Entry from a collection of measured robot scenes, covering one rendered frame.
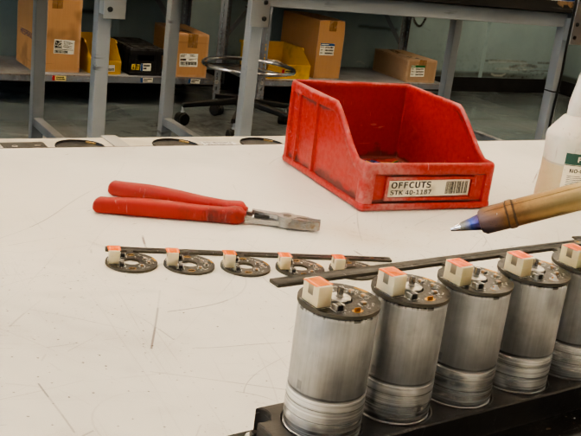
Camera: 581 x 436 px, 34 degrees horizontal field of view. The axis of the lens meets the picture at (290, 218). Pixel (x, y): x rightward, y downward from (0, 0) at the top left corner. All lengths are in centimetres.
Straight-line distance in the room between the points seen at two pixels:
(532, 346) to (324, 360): 9
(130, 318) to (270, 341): 6
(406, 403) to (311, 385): 4
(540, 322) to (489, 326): 3
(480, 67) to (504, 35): 26
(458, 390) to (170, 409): 10
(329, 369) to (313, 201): 32
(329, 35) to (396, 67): 54
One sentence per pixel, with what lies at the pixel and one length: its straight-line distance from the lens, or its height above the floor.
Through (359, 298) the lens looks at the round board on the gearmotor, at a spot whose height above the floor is 81.
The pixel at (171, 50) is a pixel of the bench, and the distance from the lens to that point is 341.
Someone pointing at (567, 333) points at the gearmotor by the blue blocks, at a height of 79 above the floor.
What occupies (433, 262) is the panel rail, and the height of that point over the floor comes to 81.
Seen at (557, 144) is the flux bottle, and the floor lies 79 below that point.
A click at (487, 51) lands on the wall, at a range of 619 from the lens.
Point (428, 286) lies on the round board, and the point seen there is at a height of 81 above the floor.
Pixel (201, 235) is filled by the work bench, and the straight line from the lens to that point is 51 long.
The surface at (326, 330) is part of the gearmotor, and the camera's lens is 27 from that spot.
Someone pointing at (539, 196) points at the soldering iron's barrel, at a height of 85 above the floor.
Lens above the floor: 92
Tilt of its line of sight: 18 degrees down
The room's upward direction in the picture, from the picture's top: 7 degrees clockwise
